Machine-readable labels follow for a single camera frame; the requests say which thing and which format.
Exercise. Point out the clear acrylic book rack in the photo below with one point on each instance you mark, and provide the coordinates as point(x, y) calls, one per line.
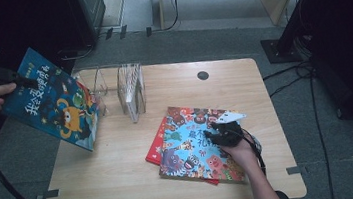
point(130, 91)

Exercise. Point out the black cabinet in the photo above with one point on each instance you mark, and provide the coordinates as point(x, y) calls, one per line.
point(87, 12)

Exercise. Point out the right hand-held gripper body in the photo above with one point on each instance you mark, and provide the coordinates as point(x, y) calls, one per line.
point(232, 133)

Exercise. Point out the black round table grommet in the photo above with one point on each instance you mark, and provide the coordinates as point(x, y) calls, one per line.
point(203, 75)

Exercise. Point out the black floor tape piece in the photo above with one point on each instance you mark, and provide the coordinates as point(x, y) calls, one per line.
point(149, 31)
point(109, 33)

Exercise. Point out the cartoon animal picture book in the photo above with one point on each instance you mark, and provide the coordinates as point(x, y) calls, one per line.
point(190, 151)

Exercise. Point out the grey tape strip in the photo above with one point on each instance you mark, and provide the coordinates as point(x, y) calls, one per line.
point(49, 194)
point(296, 170)

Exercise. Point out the red picture book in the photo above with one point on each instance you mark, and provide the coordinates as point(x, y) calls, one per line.
point(156, 148)

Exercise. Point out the dark blue monster picture book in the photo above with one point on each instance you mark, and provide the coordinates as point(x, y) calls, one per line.
point(50, 103)

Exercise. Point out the black stand base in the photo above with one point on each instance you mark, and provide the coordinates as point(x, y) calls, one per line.
point(279, 50)

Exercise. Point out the person's right hand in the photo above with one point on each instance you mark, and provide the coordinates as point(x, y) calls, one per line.
point(244, 157)

